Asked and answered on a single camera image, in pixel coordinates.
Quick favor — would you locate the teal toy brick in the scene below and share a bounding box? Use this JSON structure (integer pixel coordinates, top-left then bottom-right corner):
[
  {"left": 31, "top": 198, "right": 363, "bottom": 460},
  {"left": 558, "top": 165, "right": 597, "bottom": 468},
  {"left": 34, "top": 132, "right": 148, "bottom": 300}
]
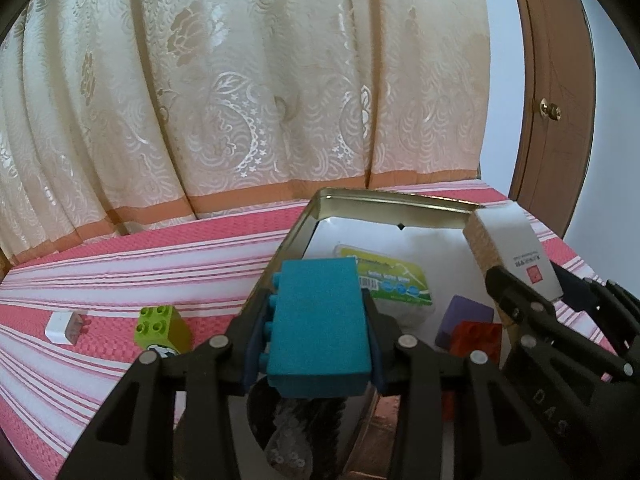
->
[{"left": 266, "top": 258, "right": 372, "bottom": 399}]

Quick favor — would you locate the brass door knob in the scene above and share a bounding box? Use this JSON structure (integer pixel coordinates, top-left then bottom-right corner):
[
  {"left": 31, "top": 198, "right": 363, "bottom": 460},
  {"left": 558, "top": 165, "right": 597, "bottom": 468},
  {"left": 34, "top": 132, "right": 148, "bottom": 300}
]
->
[{"left": 539, "top": 98, "right": 562, "bottom": 122}]

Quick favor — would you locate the white card box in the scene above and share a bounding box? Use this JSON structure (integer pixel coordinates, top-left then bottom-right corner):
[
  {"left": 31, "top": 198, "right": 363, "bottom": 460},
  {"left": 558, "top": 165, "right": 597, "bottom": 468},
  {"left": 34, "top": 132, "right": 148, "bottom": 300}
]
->
[{"left": 463, "top": 202, "right": 563, "bottom": 335}]

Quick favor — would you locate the rose gold compact case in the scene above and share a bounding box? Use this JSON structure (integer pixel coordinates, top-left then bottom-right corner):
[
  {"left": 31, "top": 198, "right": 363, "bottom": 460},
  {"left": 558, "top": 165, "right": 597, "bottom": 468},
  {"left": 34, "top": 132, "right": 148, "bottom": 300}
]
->
[{"left": 341, "top": 393, "right": 400, "bottom": 479}]

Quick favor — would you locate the purple foam block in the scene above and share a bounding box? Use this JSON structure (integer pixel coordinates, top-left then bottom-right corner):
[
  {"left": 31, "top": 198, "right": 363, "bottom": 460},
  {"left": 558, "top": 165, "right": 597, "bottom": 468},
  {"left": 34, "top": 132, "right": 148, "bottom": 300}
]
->
[{"left": 435, "top": 295, "right": 494, "bottom": 350}]

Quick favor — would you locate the white charger plug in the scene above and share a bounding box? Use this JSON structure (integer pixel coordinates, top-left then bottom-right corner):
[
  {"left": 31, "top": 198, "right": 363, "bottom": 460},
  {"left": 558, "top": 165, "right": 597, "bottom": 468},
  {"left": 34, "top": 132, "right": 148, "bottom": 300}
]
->
[{"left": 44, "top": 311, "right": 90, "bottom": 346}]

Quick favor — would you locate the cream floral curtain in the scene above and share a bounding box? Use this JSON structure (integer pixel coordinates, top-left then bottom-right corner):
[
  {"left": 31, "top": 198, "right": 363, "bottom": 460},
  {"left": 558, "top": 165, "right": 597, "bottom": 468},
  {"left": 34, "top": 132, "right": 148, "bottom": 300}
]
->
[{"left": 1, "top": 0, "right": 489, "bottom": 264}]

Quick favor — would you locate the green floss pick box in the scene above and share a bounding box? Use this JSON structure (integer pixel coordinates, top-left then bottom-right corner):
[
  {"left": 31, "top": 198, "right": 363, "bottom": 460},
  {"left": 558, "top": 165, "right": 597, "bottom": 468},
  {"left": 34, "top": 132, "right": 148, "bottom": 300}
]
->
[{"left": 334, "top": 244, "right": 435, "bottom": 328}]

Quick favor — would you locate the pink striped tablecloth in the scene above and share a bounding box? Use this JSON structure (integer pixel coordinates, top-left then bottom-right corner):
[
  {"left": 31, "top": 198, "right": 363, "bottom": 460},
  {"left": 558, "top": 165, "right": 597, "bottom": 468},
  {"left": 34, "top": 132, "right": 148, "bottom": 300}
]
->
[{"left": 0, "top": 181, "right": 616, "bottom": 480}]

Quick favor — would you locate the gold metal tin tray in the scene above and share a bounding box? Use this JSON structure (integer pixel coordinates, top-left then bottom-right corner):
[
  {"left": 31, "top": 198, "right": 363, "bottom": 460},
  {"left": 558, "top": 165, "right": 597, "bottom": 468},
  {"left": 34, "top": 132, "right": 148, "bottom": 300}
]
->
[{"left": 171, "top": 186, "right": 516, "bottom": 480}]

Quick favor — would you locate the red toy brick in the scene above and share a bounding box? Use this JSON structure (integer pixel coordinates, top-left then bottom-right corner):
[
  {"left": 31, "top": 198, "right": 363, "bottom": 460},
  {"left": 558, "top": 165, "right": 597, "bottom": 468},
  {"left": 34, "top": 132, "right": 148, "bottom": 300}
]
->
[{"left": 436, "top": 321, "right": 502, "bottom": 422}]

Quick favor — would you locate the brown wooden door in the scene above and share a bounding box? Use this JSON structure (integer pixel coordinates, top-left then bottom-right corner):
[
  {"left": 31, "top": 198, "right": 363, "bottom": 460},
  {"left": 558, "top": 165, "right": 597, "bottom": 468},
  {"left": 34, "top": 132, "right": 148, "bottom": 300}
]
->
[{"left": 509, "top": 0, "right": 597, "bottom": 236}]

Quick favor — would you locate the green football toy brick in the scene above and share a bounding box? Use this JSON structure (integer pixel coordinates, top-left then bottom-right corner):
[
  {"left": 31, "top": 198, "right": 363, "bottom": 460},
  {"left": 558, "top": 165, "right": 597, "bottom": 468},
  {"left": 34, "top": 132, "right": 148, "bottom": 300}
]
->
[{"left": 134, "top": 304, "right": 193, "bottom": 359}]

